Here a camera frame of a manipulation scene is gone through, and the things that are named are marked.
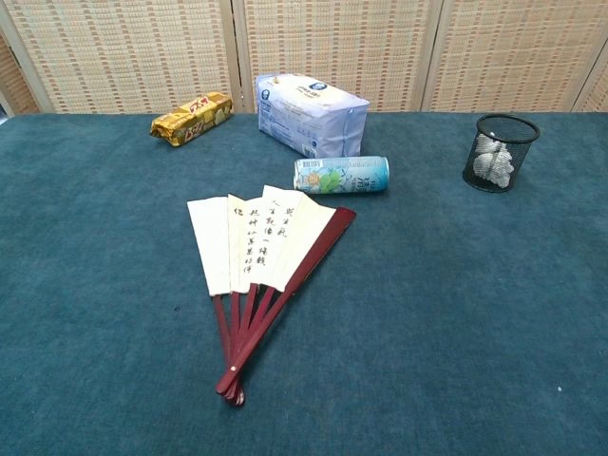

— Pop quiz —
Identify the red ribbed calligraphy folding fan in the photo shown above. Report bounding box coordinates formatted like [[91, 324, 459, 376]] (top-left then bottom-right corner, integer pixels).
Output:
[[186, 183, 357, 409]]

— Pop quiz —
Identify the light blue drink can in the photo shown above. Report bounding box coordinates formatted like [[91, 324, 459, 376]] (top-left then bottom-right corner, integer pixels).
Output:
[[292, 155, 391, 197]]

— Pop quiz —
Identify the pale blue tissue pack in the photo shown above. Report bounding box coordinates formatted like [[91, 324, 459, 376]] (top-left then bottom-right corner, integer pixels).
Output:
[[255, 73, 371, 160]]

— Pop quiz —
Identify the yellow biscuit pack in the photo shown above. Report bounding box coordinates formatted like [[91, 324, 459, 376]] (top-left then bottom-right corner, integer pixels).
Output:
[[149, 91, 235, 149]]

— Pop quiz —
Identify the crumpled white paper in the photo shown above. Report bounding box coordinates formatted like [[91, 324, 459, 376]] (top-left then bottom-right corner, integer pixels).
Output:
[[472, 132, 516, 187]]

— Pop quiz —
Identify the black mesh pen holder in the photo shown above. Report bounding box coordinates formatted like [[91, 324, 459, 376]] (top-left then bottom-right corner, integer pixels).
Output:
[[462, 113, 542, 194]]

